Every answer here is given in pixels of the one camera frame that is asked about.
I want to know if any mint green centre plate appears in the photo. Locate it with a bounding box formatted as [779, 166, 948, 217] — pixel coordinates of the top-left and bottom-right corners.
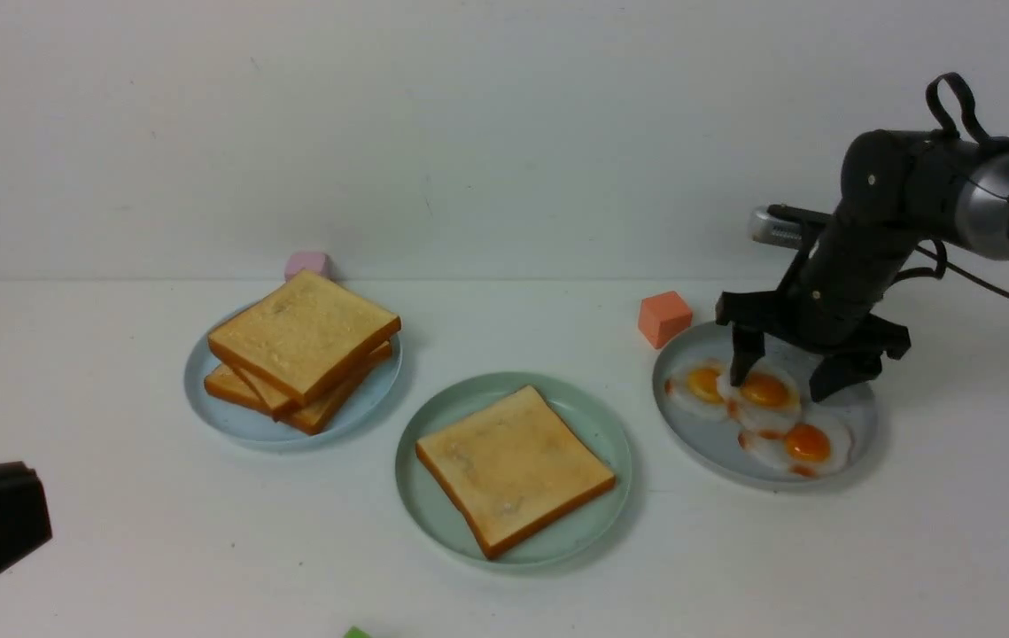
[394, 371, 634, 569]

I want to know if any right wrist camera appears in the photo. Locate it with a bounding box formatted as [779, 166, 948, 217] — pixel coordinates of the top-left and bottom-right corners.
[747, 205, 832, 250]

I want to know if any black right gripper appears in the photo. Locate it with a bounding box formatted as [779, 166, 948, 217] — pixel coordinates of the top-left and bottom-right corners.
[715, 215, 912, 402]

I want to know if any pink cube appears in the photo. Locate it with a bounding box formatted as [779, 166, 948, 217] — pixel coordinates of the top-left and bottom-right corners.
[283, 251, 331, 280]

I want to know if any light blue bread plate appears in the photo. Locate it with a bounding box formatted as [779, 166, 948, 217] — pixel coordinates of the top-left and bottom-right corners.
[182, 328, 404, 454]

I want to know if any green cube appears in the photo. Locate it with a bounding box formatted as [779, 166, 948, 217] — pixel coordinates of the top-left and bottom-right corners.
[343, 626, 373, 638]

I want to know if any orange cube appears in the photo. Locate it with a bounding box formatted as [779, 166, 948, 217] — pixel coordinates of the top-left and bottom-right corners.
[637, 291, 695, 350]

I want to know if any grey egg plate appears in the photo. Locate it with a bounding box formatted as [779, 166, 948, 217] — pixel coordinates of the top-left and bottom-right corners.
[651, 323, 888, 492]

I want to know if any toast slice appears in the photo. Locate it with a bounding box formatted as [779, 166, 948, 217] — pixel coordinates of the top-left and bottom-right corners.
[415, 385, 616, 561]
[207, 271, 401, 405]
[229, 340, 394, 423]
[204, 363, 358, 436]

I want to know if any fried egg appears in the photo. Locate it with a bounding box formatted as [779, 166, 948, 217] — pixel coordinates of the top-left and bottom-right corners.
[738, 411, 855, 479]
[663, 358, 728, 423]
[718, 359, 803, 440]

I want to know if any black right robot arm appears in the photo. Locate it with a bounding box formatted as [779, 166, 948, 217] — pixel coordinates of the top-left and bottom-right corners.
[716, 73, 1009, 401]

